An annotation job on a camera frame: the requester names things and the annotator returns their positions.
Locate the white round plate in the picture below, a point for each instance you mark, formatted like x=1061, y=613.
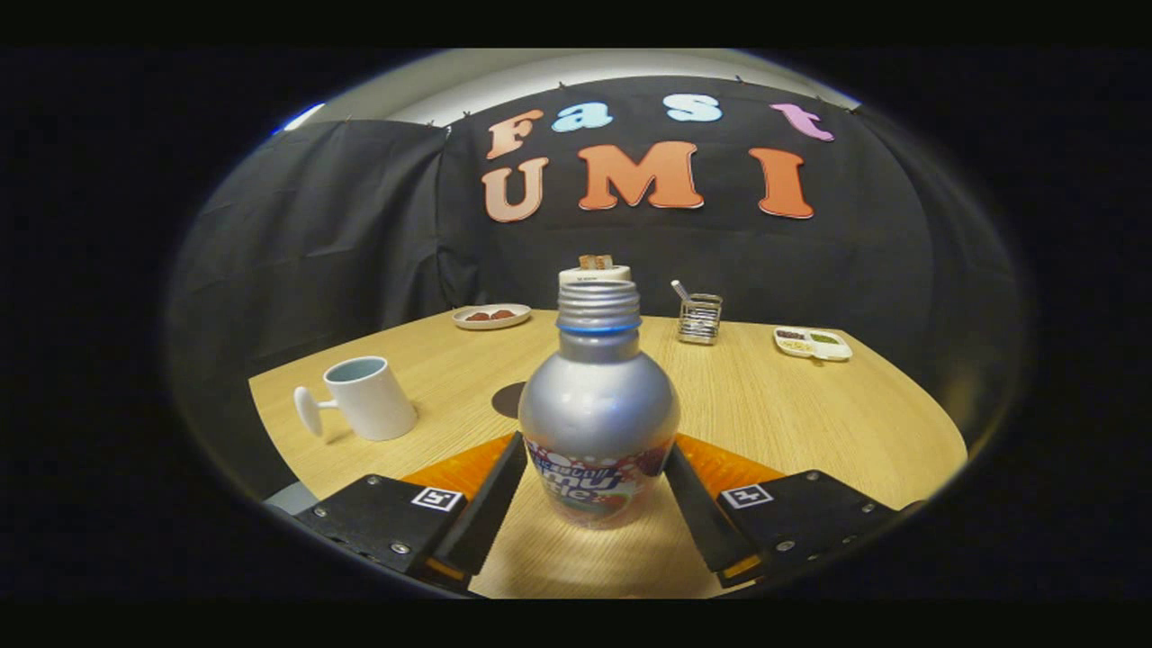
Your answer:
x=463, y=320

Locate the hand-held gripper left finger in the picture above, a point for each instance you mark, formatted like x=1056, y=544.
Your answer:
x=490, y=513

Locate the wooden table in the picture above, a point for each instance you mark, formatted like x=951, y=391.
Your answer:
x=810, y=423

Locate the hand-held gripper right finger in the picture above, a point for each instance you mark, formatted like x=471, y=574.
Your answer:
x=697, y=522

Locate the small white spoon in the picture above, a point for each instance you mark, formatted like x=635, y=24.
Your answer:
x=679, y=288

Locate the ceiling light strip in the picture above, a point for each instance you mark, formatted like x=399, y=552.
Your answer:
x=301, y=117

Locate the silver juice bottle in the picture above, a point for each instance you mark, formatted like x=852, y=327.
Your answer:
x=598, y=405

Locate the white toaster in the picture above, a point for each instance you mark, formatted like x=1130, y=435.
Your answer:
x=621, y=274

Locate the white divided snack tray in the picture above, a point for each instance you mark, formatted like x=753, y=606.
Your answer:
x=837, y=351

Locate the white cup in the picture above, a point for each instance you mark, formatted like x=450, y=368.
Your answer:
x=373, y=405

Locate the brown round coaster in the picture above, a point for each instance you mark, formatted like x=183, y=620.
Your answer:
x=509, y=400

